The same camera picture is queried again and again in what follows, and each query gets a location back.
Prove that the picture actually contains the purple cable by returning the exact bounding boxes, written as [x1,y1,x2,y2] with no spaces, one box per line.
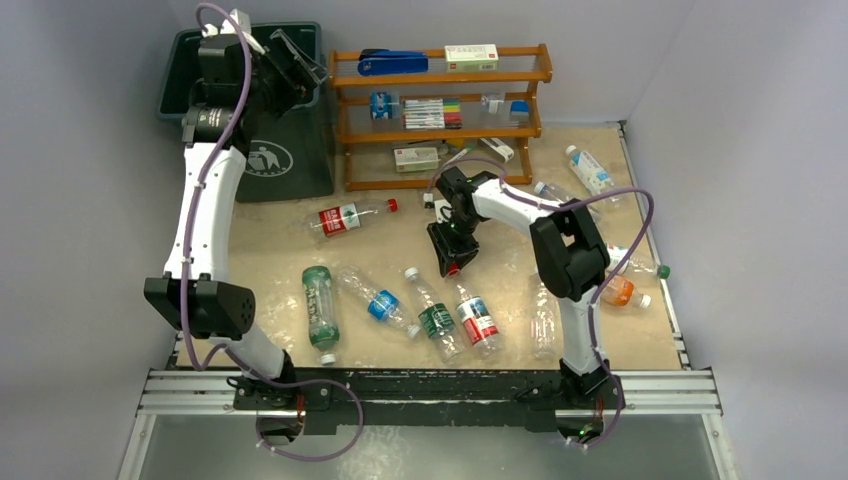
[178,1,366,464]
[427,156,657,452]

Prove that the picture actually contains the dark green trash bin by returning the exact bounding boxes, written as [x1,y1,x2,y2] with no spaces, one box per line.
[157,29,335,203]

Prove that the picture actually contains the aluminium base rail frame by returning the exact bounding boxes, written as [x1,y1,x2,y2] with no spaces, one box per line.
[119,366,739,479]

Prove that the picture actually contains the blue stapler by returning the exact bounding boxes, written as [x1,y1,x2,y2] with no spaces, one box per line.
[357,49,429,76]

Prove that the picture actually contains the green tinted bottle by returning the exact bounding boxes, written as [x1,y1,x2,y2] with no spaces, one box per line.
[301,265,340,366]

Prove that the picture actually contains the clear plastic box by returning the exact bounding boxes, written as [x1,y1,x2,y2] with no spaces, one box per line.
[479,92,505,127]

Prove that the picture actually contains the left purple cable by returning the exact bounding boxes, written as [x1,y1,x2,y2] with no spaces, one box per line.
[178,1,366,464]

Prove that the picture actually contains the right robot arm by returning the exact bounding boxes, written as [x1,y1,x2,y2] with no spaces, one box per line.
[427,167,610,407]

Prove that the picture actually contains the blue white eraser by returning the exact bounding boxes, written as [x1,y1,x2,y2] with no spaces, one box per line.
[508,100,530,123]

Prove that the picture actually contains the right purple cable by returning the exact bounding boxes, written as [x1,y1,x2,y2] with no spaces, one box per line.
[427,156,657,452]

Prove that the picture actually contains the white black small box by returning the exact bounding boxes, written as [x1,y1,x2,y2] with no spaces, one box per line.
[479,137,515,163]

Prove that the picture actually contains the white blue label bottle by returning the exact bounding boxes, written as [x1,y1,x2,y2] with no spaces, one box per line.
[565,145,615,196]

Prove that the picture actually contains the white green box top shelf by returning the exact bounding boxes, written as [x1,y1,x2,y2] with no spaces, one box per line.
[444,44,499,73]

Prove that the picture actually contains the blue white tape dispenser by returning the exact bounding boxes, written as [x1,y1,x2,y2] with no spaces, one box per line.
[369,91,397,120]

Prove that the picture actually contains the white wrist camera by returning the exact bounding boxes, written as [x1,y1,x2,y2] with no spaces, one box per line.
[201,9,265,54]
[422,192,452,223]

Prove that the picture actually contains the orange drink bottle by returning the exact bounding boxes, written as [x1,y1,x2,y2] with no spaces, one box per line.
[601,275,652,309]

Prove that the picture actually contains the dark green label bottle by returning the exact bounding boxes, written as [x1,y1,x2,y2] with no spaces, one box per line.
[404,267,465,365]

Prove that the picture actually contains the clear unlabelled bottle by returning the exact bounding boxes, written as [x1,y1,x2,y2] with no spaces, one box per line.
[529,270,560,360]

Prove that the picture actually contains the blue green label large bottle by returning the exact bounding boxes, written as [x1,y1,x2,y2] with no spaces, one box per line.
[270,29,328,92]

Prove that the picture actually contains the red label bottle near bin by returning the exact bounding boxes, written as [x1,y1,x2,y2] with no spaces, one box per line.
[305,198,399,240]

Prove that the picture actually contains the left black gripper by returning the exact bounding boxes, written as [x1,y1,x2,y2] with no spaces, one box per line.
[242,33,330,121]

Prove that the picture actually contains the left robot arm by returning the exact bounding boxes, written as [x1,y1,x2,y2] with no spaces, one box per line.
[143,29,323,409]

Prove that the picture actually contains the red landscape label bottle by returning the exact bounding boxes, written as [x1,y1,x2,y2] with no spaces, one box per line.
[446,263,503,359]

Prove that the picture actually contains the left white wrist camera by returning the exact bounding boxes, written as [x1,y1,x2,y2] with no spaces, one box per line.
[201,9,265,54]

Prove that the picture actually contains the green white label bottle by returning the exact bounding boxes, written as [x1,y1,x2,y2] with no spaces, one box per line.
[606,244,671,280]

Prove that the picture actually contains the pack of coloured markers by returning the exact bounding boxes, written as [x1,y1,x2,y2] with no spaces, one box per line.
[402,98,463,130]

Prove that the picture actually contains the clear bottle white cap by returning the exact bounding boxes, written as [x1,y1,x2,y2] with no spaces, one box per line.
[533,182,602,222]

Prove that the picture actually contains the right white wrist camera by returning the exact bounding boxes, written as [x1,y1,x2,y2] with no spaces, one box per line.
[422,192,452,223]

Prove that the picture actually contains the green white marker pen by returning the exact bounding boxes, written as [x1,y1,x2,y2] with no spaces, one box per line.
[442,147,473,167]

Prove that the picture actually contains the orange wooden shelf rack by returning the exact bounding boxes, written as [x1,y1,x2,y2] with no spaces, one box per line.
[328,44,554,192]

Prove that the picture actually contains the blue label clear bottle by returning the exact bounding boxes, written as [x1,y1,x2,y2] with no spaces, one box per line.
[337,265,421,340]

